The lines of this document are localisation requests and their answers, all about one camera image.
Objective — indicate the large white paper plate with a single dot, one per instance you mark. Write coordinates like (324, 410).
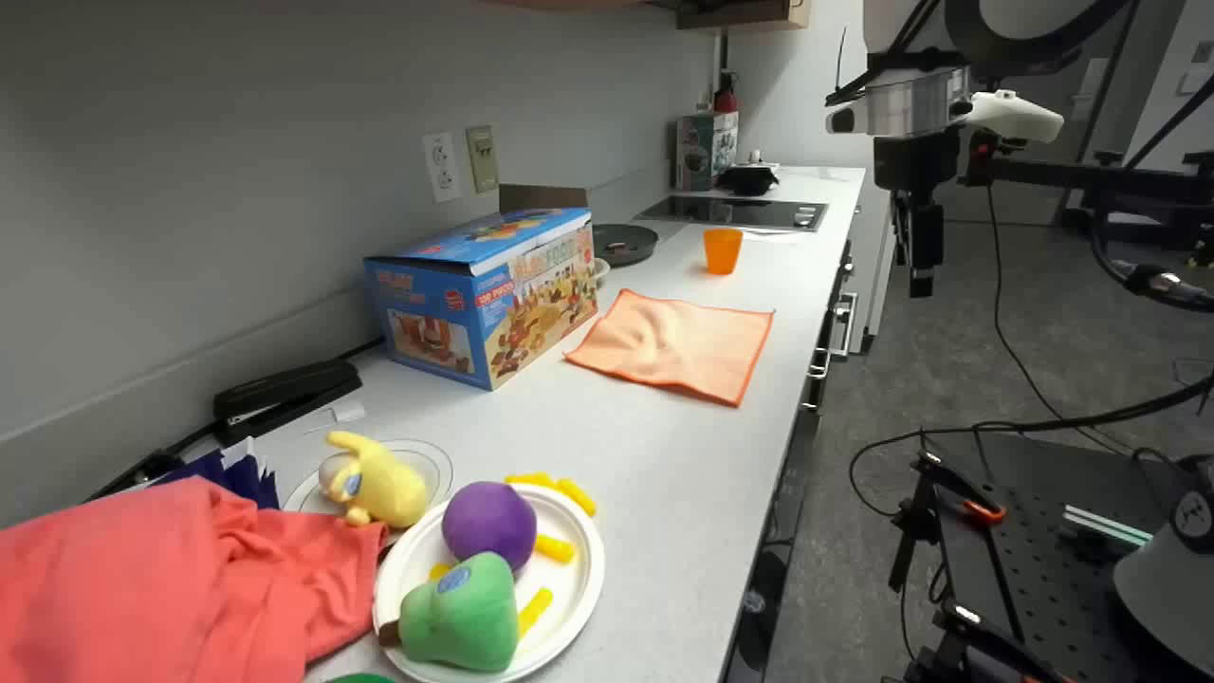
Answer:
(566, 595)

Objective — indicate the yellow toy fry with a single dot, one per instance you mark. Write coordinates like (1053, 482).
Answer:
(577, 496)
(538, 609)
(556, 548)
(443, 570)
(532, 480)

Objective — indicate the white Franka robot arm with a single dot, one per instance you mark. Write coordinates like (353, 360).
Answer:
(914, 105)

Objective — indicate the light teal bar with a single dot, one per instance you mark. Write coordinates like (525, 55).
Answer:
(1105, 524)

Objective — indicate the green plush pear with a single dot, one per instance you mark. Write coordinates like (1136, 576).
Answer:
(463, 621)

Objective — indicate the yellow plush toy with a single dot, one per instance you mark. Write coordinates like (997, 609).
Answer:
(386, 487)

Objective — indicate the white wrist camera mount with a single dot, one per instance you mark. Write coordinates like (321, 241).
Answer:
(1012, 114)

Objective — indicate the white wall outlet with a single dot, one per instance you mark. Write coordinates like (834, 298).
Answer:
(447, 165)

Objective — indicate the green cup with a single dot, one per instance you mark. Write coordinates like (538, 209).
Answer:
(361, 676)

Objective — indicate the small white label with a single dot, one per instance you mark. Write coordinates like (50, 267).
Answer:
(346, 410)

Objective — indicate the black pot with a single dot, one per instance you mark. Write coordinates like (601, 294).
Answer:
(748, 181)

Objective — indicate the grey appliance box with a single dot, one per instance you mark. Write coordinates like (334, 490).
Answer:
(705, 150)

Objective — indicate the black mounting clamp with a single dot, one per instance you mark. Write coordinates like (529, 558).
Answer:
(973, 639)

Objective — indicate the small clear plate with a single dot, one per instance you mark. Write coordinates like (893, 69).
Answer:
(429, 460)

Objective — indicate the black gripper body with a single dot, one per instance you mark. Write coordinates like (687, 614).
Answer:
(915, 162)

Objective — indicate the orange microfiber towel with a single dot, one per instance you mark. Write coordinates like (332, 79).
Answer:
(670, 344)

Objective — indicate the blue toy food box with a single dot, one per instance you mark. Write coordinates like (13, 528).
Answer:
(479, 307)

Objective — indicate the red capped bottle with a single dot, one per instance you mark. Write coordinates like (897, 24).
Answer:
(725, 93)

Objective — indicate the orange plastic cup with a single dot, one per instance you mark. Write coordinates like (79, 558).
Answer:
(723, 252)

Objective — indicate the grey round base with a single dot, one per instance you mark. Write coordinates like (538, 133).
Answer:
(1172, 602)

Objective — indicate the navy blue cloth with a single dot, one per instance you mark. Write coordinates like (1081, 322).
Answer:
(235, 471)

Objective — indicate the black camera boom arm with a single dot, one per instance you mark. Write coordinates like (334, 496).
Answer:
(1101, 181)

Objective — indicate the purple plush ball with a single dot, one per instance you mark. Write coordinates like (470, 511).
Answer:
(492, 524)

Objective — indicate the dark brown board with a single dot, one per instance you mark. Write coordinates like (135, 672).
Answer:
(538, 200)

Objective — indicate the black stapler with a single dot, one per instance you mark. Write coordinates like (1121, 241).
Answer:
(285, 395)

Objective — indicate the beige wall switch plate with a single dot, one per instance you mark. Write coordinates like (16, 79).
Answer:
(482, 156)

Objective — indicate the black perforated table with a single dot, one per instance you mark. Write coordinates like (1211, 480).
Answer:
(1026, 557)

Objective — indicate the black clamp with orange tip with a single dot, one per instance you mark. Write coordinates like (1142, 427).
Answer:
(968, 500)

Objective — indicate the coral red cloth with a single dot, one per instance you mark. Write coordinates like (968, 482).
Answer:
(155, 582)

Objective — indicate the black induction cooktop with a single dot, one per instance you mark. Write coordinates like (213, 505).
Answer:
(734, 213)

